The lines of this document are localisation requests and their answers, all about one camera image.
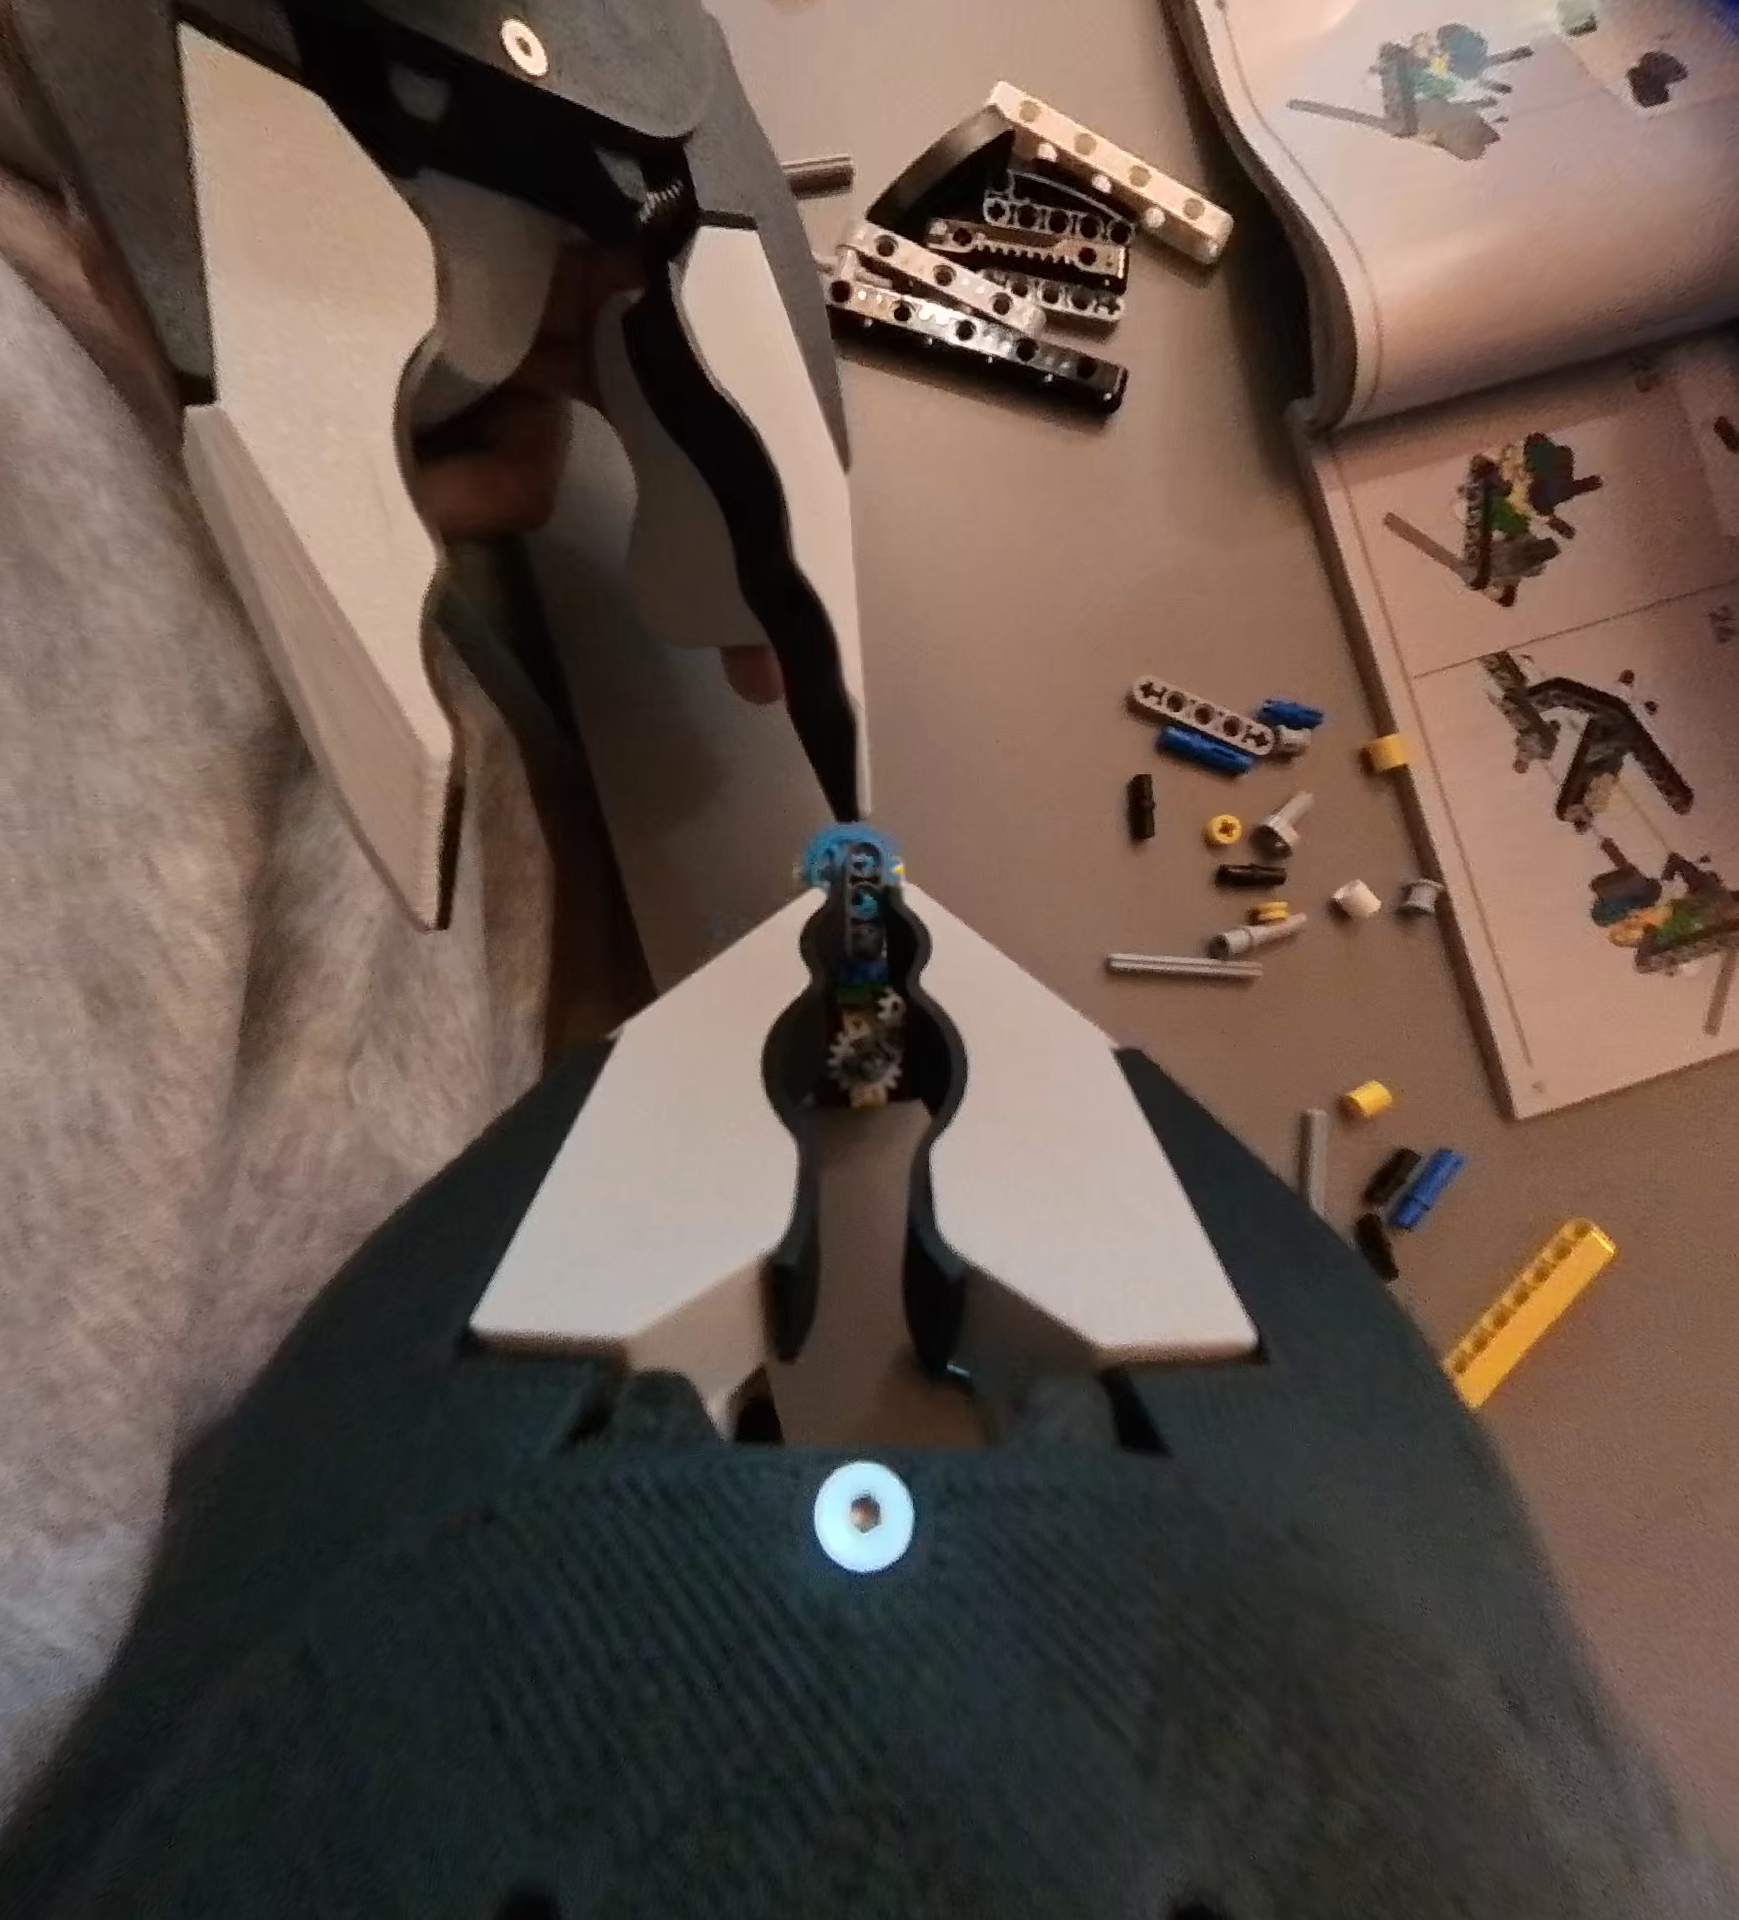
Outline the yellow long lego beam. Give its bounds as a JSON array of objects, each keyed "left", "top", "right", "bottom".
[{"left": 1442, "top": 1218, "right": 1618, "bottom": 1409}]

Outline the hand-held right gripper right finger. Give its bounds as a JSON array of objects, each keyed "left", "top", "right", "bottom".
[{"left": 891, "top": 882, "right": 1269, "bottom": 1449}]

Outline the lego instruction booklet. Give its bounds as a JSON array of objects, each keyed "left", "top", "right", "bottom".
[{"left": 1165, "top": 0, "right": 1739, "bottom": 1123}]

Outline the person's left hand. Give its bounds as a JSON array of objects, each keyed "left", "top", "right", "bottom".
[{"left": 411, "top": 375, "right": 786, "bottom": 707}]

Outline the grey short lego beam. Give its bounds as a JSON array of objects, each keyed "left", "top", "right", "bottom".
[{"left": 1131, "top": 676, "right": 1278, "bottom": 751}]

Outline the pile of lego beams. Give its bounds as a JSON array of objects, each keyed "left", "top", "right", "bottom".
[{"left": 813, "top": 82, "right": 1239, "bottom": 419}]

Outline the lego gear assembly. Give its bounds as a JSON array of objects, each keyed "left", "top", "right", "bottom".
[{"left": 793, "top": 822, "right": 913, "bottom": 1113}]

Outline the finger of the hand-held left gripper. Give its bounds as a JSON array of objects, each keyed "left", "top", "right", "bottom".
[
  {"left": 613, "top": 89, "right": 874, "bottom": 820},
  {"left": 183, "top": 31, "right": 634, "bottom": 932}
]

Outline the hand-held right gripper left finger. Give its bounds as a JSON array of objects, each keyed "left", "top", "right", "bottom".
[{"left": 469, "top": 887, "right": 826, "bottom": 1444}]

